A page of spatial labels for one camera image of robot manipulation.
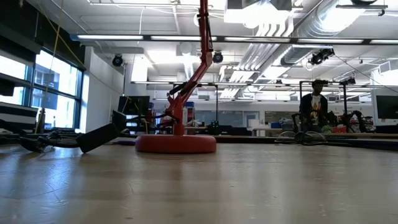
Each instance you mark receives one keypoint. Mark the red desk lamp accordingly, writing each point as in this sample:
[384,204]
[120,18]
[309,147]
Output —
[175,144]

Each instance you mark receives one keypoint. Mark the black background robot arm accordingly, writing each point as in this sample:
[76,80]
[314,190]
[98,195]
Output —
[357,116]
[214,127]

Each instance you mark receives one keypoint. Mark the black monitor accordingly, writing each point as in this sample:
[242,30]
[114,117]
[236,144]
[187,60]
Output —
[387,107]
[133,105]

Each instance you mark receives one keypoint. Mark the blue storage bin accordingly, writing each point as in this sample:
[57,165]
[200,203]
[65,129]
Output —
[275,125]

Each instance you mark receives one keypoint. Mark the black eyeglasses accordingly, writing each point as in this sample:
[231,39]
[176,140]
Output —
[300,138]

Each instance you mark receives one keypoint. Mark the person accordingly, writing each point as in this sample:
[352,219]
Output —
[314,105]

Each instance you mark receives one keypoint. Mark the long ceiling light bar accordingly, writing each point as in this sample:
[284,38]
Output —
[109,37]

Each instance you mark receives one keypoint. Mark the ribbed silver ventilation duct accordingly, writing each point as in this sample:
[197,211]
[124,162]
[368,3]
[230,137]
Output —
[295,54]

